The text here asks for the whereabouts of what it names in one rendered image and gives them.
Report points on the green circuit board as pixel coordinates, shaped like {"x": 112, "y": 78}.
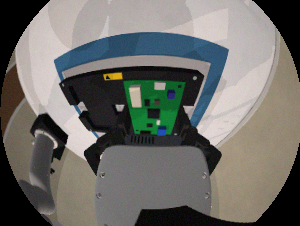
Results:
{"x": 158, "y": 102}

